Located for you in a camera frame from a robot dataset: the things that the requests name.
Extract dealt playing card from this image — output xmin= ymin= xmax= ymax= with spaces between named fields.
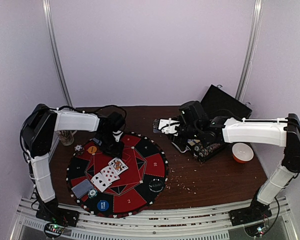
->
xmin=71 ymin=179 xmax=94 ymax=195
xmin=92 ymin=137 xmax=102 ymax=146
xmin=71 ymin=182 xmax=93 ymax=199

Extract round red black poker mat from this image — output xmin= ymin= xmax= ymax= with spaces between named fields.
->
xmin=66 ymin=132 xmax=169 ymax=218

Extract poker chip stack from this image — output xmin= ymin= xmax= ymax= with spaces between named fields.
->
xmin=74 ymin=144 xmax=84 ymax=155
xmin=87 ymin=188 xmax=98 ymax=199

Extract face-up king card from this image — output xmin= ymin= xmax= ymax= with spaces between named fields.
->
xmin=108 ymin=157 xmax=129 ymax=174

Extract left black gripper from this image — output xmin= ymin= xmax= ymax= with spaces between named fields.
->
xmin=97 ymin=131 xmax=125 ymax=159

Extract blue small blind button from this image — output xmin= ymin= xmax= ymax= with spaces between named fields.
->
xmin=97 ymin=200 xmax=110 ymax=212

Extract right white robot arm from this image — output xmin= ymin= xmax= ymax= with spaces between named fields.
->
xmin=176 ymin=101 xmax=300 ymax=221

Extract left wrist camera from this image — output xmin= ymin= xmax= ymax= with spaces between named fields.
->
xmin=112 ymin=130 xmax=124 ymax=143

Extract face-up spades card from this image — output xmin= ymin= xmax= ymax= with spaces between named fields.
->
xmin=90 ymin=172 xmax=112 ymax=193

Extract face-up diamonds card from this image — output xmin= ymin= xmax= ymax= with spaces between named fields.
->
xmin=100 ymin=166 xmax=120 ymax=184

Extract clear dealer button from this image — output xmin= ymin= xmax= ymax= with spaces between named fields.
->
xmin=148 ymin=178 xmax=165 ymax=193

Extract orange big blind button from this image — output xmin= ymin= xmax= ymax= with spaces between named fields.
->
xmin=87 ymin=146 xmax=98 ymax=155

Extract orange white bowl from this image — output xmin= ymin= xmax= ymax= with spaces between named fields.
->
xmin=232 ymin=142 xmax=254 ymax=164

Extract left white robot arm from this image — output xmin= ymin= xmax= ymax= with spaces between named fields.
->
xmin=19 ymin=104 xmax=127 ymax=203

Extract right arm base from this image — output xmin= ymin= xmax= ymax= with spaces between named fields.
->
xmin=229 ymin=206 xmax=272 ymax=226

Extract back right chip row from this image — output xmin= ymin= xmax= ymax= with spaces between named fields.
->
xmin=194 ymin=142 xmax=216 ymax=155

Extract front right chip row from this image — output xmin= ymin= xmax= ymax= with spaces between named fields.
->
xmin=198 ymin=143 xmax=222 ymax=162

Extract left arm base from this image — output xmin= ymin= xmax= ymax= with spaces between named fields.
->
xmin=35 ymin=204 xmax=80 ymax=227

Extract black poker chip case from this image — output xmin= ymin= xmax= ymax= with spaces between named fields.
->
xmin=168 ymin=85 xmax=252 ymax=163

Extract boxed card decks in case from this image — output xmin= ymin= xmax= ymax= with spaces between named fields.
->
xmin=187 ymin=139 xmax=200 ymax=146

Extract white floral mug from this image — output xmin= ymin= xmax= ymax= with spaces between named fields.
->
xmin=56 ymin=130 xmax=77 ymax=147

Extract left aluminium frame post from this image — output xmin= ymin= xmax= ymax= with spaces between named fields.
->
xmin=42 ymin=0 xmax=73 ymax=107

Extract aluminium frame post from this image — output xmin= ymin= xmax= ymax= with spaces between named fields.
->
xmin=42 ymin=0 xmax=73 ymax=107
xmin=235 ymin=0 xmax=264 ymax=102

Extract front aluminium rail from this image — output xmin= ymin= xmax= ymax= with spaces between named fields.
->
xmin=14 ymin=196 xmax=292 ymax=240

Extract right aluminium frame post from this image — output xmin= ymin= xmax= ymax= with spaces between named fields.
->
xmin=235 ymin=0 xmax=264 ymax=102

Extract chip row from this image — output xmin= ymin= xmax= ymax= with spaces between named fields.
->
xmin=198 ymin=143 xmax=222 ymax=162
xmin=194 ymin=142 xmax=216 ymax=155

